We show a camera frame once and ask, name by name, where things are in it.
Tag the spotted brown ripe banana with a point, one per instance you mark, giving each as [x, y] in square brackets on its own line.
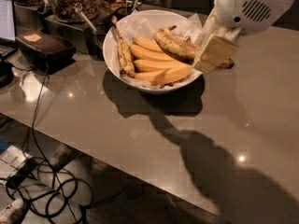
[180, 49]

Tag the laptop computer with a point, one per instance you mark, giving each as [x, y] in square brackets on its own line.
[7, 29]

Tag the yellow banana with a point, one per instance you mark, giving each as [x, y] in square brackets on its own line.
[149, 65]
[147, 44]
[164, 76]
[145, 54]

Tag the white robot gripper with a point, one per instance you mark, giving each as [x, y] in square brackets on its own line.
[246, 8]

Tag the black pouch case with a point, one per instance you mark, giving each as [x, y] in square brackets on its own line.
[46, 53]

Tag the dark display stand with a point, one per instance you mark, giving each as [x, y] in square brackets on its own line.
[79, 34]

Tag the glass jar of nuts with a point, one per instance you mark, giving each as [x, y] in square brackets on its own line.
[67, 10]

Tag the yellow banana top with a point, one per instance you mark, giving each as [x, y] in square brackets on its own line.
[147, 44]

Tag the paper sheet on floor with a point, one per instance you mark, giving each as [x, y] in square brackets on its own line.
[11, 161]

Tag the yellow banana bottom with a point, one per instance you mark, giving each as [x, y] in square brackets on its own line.
[164, 76]

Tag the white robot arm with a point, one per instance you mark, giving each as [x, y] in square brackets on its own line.
[227, 22]

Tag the white scoop in jar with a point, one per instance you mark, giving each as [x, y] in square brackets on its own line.
[85, 18]

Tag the white round bowl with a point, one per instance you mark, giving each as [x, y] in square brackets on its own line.
[153, 50]

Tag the dark spotted long banana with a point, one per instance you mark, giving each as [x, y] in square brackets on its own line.
[125, 57]

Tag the white paper bowl liner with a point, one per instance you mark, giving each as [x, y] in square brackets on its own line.
[144, 24]

